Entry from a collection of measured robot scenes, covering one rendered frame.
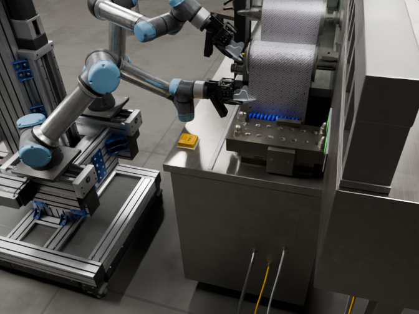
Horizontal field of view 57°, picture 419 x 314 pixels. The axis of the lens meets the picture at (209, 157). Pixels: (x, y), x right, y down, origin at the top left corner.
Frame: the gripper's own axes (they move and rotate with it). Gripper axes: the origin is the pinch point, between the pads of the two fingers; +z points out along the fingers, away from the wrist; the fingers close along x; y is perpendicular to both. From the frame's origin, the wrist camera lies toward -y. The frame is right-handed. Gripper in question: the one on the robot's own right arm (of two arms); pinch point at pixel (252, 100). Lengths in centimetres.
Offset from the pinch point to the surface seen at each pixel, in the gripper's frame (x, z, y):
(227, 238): -26, -5, -58
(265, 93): -0.3, 5.1, 4.1
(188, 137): -9.1, -26.0, -16.6
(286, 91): -0.3, 13.1, 5.6
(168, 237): 6, -51, -109
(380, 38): -69, 33, 56
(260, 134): -14.3, 5.9, -6.0
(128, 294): -38, -59, -109
